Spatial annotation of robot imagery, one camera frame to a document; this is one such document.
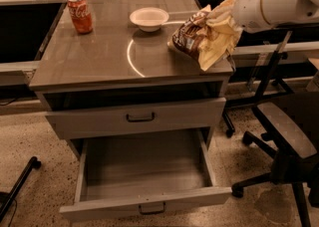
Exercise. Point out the black floor stand leg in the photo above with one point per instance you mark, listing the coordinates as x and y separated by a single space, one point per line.
7 198

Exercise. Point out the closed upper drawer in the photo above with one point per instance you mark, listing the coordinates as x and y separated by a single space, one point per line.
136 118

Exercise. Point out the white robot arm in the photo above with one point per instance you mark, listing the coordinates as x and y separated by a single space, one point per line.
283 12

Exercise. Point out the open lower drawer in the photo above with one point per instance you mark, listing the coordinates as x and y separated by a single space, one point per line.
143 174

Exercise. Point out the black office chair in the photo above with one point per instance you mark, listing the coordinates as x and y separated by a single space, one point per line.
294 154

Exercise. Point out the red cola can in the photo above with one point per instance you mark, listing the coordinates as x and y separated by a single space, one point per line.
81 16

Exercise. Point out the dark side table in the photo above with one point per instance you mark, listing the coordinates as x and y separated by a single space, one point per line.
275 53

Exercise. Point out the grey drawer cabinet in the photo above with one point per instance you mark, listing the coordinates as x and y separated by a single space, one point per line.
118 64

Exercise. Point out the white bowl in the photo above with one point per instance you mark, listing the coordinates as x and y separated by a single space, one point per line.
149 19

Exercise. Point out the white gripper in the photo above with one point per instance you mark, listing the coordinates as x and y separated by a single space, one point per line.
247 8

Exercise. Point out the brown chip bag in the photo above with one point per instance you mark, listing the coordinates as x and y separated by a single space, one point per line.
208 36

